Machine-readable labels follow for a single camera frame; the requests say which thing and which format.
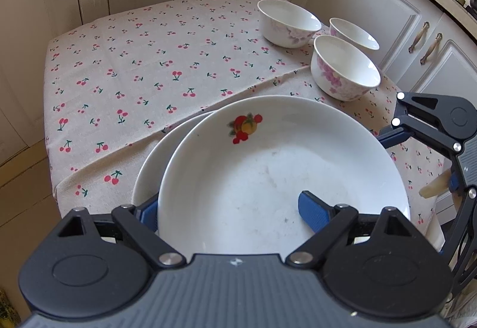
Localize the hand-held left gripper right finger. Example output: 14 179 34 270
285 191 418 270

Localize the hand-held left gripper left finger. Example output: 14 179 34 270
56 197 187 270

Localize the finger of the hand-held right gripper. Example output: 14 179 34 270
378 91 464 154
445 186 477 301

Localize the white plate with fruit print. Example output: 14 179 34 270
157 95 411 256
132 112 213 209

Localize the white bowl pink floral print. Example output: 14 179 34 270
310 35 382 102

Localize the plain white bowl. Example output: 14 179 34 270
329 17 380 51

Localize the white bowl faint floral print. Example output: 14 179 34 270
257 0 322 49

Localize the person's right hand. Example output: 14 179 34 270
419 169 453 199

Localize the person's white clothing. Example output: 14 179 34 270
440 287 477 328

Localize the cherry print tablecloth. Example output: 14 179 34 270
43 0 448 250

